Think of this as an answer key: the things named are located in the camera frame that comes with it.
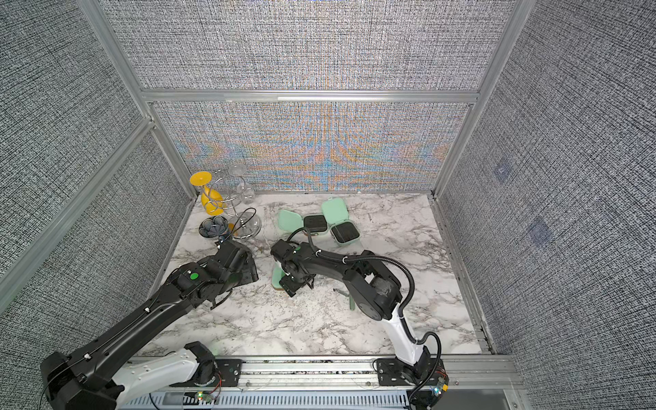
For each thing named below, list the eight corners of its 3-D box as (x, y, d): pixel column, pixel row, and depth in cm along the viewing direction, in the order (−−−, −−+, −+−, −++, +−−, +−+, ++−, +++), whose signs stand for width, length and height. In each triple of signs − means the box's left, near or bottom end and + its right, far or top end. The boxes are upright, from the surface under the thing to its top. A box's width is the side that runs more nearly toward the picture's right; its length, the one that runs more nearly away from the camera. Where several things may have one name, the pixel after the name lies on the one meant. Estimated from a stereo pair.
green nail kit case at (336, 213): (334, 247, 103) (334, 241, 100) (318, 207, 117) (318, 200, 114) (360, 240, 105) (361, 234, 102) (342, 201, 119) (342, 194, 116)
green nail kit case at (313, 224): (275, 230, 109) (274, 225, 106) (281, 214, 115) (279, 209, 112) (326, 236, 107) (326, 231, 104) (329, 219, 113) (329, 214, 110)
